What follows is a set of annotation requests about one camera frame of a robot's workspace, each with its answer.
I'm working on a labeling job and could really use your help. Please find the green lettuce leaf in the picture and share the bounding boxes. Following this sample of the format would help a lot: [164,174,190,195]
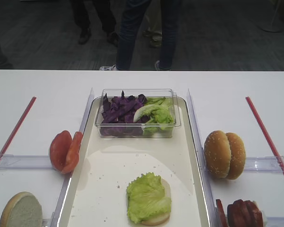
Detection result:
[126,172,172,224]

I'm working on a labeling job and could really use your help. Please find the green lettuce pile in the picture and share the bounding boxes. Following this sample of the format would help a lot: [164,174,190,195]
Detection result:
[133,97,175,136]

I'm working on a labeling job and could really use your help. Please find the right tomato slice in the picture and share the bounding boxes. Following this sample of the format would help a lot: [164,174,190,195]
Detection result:
[61,131,83,174]

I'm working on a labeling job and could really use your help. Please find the tomato slice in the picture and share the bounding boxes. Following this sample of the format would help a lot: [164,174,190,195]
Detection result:
[49,131,72,172]
[61,131,83,174]

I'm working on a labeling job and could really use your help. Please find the left tomato slice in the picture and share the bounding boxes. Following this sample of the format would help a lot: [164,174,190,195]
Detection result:
[49,131,72,172]

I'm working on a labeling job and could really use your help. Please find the single meat slice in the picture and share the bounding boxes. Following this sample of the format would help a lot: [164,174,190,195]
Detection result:
[216,199,228,227]

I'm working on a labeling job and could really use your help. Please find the stack of meat slices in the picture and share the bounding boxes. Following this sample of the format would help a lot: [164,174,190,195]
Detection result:
[227,200,266,227]

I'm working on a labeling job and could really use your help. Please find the white cheese slice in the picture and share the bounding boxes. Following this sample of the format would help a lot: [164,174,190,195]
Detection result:
[252,201,267,227]

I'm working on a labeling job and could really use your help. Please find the clear plastic salad container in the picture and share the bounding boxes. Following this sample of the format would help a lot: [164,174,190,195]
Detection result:
[95,88,181,138]

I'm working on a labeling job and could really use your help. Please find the purple cabbage pieces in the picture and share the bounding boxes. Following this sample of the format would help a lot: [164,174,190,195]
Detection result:
[100,92,147,137]

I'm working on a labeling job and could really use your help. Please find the white patterned shoe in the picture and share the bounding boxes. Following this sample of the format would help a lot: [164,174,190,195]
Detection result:
[99,64,119,71]

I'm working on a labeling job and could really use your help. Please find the white rectangular serving tray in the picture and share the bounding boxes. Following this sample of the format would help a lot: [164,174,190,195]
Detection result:
[60,98,210,227]

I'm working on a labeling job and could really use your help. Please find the sesame bun top left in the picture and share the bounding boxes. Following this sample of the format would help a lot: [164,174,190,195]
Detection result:
[204,131,231,178]

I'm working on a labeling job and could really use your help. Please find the sesame bun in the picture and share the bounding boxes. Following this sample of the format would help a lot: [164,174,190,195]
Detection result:
[204,131,231,178]
[226,132,246,180]

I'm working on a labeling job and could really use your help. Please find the person in khaki trousers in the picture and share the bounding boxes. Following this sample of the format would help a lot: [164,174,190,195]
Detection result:
[143,0,162,48]

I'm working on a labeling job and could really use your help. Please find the clear right long divider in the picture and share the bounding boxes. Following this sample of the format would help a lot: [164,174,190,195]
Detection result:
[187,89,220,227]

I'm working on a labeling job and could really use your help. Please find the clear long divider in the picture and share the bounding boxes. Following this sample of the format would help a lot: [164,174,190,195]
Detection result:
[48,88,94,227]
[187,89,220,227]

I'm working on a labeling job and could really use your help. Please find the sesame bun top right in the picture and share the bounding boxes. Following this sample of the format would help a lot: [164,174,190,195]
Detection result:
[226,132,246,180]

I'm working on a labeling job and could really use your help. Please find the person in blue jeans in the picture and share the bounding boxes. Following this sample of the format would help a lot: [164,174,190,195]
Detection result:
[116,0,182,70]

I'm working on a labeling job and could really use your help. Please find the bun bottom on tray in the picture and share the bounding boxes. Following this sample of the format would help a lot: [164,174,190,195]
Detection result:
[127,177,172,226]

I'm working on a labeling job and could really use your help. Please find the right red strip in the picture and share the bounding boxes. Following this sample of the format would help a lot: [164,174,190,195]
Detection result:
[245,96,284,175]

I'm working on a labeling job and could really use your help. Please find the red strip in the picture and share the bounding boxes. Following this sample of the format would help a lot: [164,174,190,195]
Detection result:
[0,96,36,160]
[245,96,284,175]

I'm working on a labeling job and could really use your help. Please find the person in dark trousers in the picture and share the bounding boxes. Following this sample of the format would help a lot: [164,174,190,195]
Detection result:
[69,0,120,47]

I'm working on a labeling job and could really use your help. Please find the clear left long divider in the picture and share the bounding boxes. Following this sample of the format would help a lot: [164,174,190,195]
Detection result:
[48,88,94,227]

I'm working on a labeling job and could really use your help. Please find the left red strip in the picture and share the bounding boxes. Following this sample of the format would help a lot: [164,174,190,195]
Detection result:
[0,96,36,160]

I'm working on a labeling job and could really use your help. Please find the clear upper right holder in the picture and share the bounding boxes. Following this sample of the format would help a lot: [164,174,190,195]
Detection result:
[243,156,284,173]

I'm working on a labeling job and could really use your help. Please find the clear holder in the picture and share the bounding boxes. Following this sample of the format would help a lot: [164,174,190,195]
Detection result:
[0,154,53,170]
[42,212,54,227]
[243,156,284,173]
[266,217,284,227]

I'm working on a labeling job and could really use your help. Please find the clear lower left holder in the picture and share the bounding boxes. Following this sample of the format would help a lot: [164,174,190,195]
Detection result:
[42,212,54,227]

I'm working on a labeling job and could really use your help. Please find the clear upper left holder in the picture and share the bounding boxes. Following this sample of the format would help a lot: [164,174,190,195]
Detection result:
[0,154,53,170]

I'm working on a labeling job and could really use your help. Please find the standing bun half left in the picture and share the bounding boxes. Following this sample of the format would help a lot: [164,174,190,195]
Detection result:
[0,192,43,227]

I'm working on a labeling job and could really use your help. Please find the metal stand base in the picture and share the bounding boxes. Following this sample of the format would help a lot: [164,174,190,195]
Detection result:
[256,0,283,33]

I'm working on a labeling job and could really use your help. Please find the clear lower right holder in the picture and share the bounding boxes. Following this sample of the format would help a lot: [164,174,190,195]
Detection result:
[266,217,284,227]

